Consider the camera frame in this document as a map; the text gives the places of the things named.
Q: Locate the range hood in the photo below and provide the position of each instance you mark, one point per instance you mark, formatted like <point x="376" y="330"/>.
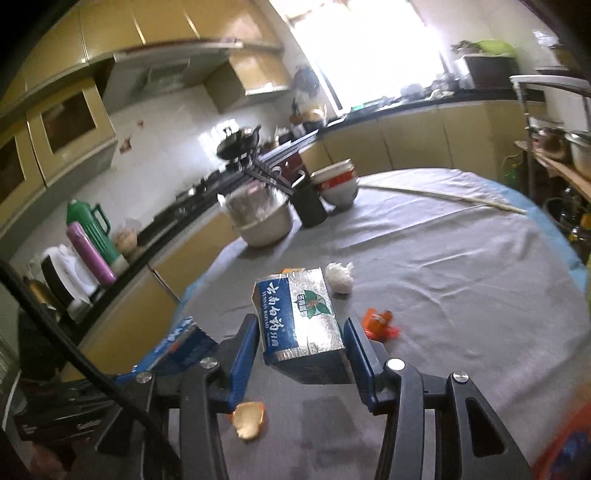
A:
<point x="166" y="69"/>

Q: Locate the grey tablecloth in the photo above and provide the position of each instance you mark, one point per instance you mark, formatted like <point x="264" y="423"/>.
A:
<point x="438" y="277"/>

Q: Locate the window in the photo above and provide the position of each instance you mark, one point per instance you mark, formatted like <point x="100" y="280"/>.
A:
<point x="364" y="50"/>

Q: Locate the yellow cabinets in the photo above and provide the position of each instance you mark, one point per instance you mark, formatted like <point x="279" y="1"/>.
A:
<point x="415" y="134"/>
<point x="60" y="124"/>

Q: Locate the pink thermos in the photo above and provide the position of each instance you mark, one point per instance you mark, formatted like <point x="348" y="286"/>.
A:
<point x="90" y="256"/>

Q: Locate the white tissue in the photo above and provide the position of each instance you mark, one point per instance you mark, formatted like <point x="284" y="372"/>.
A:
<point x="340" y="278"/>

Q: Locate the yellow lower cabinets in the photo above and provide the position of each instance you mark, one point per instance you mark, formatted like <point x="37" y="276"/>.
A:
<point x="415" y="134"/>

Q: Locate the blue silver carton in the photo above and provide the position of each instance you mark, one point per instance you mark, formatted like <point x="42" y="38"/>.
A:
<point x="300" y="323"/>

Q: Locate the gas stove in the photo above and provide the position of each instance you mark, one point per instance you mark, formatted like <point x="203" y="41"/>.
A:
<point x="203" y="184"/>

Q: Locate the metal kitchen rack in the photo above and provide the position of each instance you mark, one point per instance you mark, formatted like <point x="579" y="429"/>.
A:
<point x="554" y="83"/>

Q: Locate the microwave oven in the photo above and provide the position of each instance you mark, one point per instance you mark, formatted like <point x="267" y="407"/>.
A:
<point x="489" y="72"/>

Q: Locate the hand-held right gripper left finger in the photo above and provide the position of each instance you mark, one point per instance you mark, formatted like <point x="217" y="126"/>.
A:
<point x="242" y="355"/>

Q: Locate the white electric kettle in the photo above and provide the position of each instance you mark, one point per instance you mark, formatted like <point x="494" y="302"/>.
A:
<point x="64" y="274"/>

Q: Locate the green thermos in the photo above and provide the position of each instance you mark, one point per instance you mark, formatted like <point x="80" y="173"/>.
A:
<point x="90" y="228"/>

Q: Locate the bundle of black chopsticks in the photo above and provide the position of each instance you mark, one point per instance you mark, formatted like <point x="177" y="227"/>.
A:
<point x="268" y="173"/>

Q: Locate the black chopstick holder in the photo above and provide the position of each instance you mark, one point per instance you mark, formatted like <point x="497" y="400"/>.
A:
<point x="309" y="205"/>

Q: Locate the metal pot with lid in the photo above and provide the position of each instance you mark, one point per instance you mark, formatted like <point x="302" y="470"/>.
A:
<point x="265" y="221"/>

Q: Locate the long pale stick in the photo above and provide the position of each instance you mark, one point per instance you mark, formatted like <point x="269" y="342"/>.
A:
<point x="443" y="197"/>

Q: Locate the orange plastic wrapper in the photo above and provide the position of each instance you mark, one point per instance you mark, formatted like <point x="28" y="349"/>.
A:
<point x="378" y="323"/>

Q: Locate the metal basin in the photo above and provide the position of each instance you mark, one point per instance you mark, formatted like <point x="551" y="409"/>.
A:
<point x="579" y="150"/>

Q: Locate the blue packet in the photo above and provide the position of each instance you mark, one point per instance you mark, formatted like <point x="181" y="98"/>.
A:
<point x="184" y="344"/>

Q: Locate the black wok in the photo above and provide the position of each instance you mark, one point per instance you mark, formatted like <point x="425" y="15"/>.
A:
<point x="238" y="142"/>

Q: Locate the yellow upper cabinets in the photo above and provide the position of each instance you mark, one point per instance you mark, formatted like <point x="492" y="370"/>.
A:
<point x="60" y="124"/>

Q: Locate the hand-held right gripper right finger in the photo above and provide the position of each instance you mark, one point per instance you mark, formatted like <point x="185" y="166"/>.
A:
<point x="362" y="364"/>

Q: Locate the stack of red white bowls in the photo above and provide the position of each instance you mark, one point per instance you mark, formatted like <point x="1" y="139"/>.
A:
<point x="337" y="184"/>

